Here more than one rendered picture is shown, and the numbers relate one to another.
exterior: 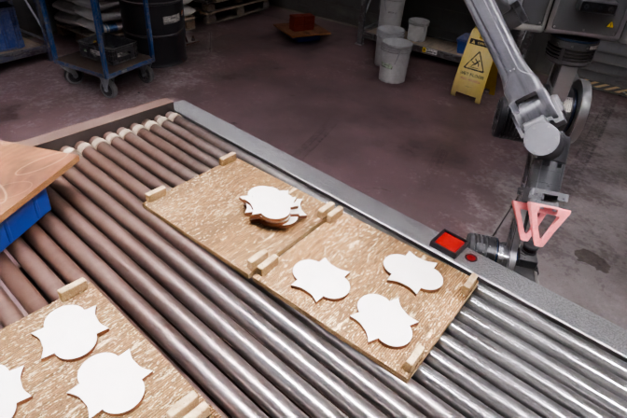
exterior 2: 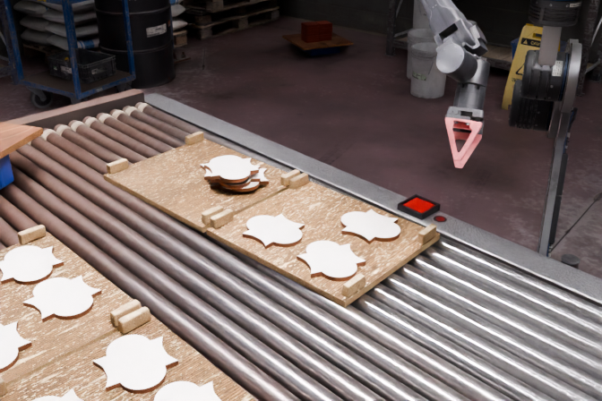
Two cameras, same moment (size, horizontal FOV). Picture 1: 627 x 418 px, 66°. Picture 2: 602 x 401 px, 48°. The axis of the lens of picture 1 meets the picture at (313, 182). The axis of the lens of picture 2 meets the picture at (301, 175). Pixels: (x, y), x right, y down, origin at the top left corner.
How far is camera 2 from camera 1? 0.55 m
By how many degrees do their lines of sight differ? 9
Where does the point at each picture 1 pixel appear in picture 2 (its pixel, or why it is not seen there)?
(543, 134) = (451, 54)
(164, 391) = (111, 304)
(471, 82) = not seen: hidden behind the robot
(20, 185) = not seen: outside the picture
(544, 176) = (463, 98)
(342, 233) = (305, 197)
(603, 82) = not seen: outside the picture
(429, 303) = (382, 250)
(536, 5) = not seen: outside the picture
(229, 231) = (187, 196)
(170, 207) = (131, 177)
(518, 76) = (440, 11)
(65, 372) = (22, 291)
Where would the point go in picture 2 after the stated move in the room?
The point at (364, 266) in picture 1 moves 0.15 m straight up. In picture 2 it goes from (322, 222) to (322, 164)
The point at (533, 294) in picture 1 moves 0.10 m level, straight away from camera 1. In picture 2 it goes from (498, 247) to (516, 229)
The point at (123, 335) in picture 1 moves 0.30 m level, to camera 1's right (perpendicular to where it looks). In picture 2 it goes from (76, 268) to (218, 277)
